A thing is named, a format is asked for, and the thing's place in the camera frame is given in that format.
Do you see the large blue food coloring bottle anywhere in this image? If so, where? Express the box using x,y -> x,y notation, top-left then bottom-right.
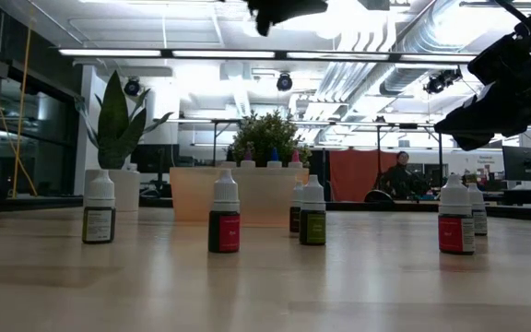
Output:
265,147 -> 283,169

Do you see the black ceiling spotlight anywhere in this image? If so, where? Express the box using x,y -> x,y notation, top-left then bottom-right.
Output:
276,72 -> 294,92
123,77 -> 142,97

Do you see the orange partition screen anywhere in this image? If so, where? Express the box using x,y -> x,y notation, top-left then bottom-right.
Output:
328,148 -> 403,203

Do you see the yellow power cable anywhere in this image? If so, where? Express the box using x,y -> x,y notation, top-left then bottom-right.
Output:
0,0 -> 39,200

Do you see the small red label dropper bottle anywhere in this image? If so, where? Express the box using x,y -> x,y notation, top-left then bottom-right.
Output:
437,172 -> 477,255
207,169 -> 242,255

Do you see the long linear ceiling light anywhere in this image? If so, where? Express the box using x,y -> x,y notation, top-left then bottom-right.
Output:
57,47 -> 478,64

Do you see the black screen panel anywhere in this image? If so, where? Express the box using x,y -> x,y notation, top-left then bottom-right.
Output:
130,143 -> 180,175

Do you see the bushy green potted plant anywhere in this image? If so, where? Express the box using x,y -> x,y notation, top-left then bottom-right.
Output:
229,109 -> 313,169

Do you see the small green label dropper bottle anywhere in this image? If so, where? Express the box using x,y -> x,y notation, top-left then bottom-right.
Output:
299,174 -> 327,246

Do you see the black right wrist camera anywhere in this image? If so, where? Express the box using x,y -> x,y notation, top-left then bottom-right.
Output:
466,30 -> 531,88

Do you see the green snake plant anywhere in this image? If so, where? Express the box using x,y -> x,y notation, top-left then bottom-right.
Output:
75,69 -> 174,171

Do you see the white round plant pot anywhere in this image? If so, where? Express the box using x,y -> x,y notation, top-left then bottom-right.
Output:
84,168 -> 143,213

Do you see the orange translucent plastic tray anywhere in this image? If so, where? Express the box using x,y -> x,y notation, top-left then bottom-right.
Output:
169,166 -> 311,228

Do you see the small black label dropper bottle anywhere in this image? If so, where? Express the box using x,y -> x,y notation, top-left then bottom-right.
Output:
289,180 -> 304,234

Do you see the black computer monitor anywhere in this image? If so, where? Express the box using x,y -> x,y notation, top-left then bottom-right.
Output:
501,146 -> 531,183

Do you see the black aluminium rig frame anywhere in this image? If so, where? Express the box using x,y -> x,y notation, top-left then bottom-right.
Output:
0,196 -> 531,223

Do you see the silver ventilation duct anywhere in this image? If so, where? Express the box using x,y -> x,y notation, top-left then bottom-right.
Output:
378,0 -> 497,96

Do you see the black track light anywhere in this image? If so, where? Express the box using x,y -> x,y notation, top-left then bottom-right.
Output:
422,67 -> 464,96

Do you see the person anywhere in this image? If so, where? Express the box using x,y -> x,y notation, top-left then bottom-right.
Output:
378,150 -> 418,201

